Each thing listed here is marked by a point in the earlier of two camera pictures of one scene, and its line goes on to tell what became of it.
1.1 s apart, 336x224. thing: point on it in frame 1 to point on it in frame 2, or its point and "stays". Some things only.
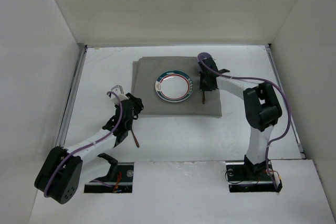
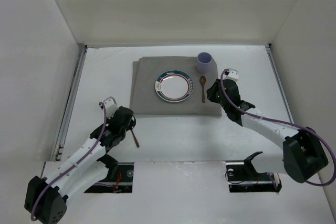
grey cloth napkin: (146, 70) stays
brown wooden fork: (136, 140) stays
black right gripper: (206, 83) to (213, 93)
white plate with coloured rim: (174, 86) stays
